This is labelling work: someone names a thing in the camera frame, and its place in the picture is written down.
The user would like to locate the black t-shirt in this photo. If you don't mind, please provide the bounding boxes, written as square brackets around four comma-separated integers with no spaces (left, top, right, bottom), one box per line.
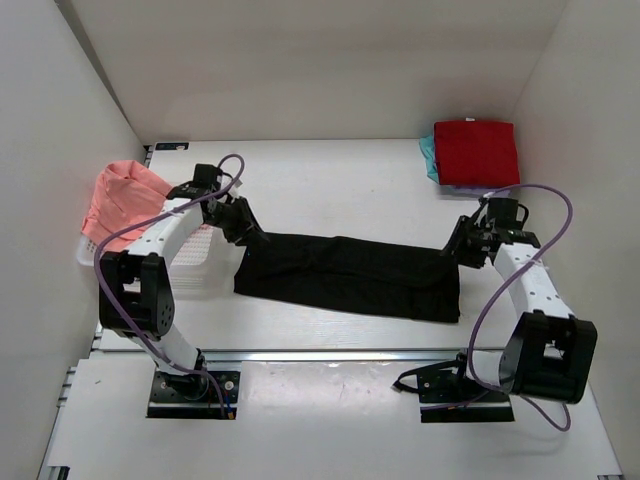
[234,233,460,324]

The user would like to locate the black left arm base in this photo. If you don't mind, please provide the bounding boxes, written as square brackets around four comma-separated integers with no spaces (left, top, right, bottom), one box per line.
[146,362,241,421]

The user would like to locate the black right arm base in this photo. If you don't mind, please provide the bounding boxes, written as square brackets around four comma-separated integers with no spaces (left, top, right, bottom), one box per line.
[392,353,515,424]

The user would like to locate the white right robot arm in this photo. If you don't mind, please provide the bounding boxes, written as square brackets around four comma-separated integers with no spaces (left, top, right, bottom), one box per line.
[393,197,598,408]

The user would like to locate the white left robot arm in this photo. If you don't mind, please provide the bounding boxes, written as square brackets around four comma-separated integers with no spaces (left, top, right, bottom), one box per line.
[94,164,268,400]

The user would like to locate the lavender folded t-shirt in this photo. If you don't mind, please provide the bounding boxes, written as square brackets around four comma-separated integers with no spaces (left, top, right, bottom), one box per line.
[440,185,509,198]

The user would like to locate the white plastic basket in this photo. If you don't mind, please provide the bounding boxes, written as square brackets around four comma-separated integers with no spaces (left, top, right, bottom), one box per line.
[75,224,226,301]

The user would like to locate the red folded t-shirt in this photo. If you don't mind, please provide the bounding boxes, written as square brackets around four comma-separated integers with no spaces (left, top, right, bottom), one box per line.
[433,120,520,188]

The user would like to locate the teal folded t-shirt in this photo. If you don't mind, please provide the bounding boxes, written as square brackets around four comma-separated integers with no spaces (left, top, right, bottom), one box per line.
[419,134,439,184]

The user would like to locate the pink t-shirt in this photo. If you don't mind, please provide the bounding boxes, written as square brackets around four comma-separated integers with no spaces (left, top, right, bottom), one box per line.
[81,160,172,245]

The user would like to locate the aluminium table rail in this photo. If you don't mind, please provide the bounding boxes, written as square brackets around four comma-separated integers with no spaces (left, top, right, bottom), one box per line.
[89,348,561,365]

